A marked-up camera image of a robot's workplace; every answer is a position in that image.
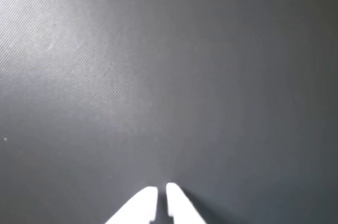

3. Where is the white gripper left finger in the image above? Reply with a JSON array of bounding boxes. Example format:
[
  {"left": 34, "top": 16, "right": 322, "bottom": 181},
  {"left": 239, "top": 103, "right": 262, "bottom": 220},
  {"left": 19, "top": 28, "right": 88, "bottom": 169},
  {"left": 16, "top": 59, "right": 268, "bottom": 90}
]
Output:
[{"left": 105, "top": 186, "right": 158, "bottom": 224}]

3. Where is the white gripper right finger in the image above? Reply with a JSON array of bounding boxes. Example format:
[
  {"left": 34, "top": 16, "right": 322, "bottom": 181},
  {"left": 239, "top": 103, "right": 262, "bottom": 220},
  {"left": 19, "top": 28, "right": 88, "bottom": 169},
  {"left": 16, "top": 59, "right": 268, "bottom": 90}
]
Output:
[{"left": 165, "top": 182, "right": 207, "bottom": 224}]

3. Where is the dark grey table mat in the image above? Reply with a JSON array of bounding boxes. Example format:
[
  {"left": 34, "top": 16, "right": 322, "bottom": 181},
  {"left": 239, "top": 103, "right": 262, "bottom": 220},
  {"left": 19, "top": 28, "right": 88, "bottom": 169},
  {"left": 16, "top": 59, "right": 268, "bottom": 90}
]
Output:
[{"left": 0, "top": 0, "right": 338, "bottom": 224}]

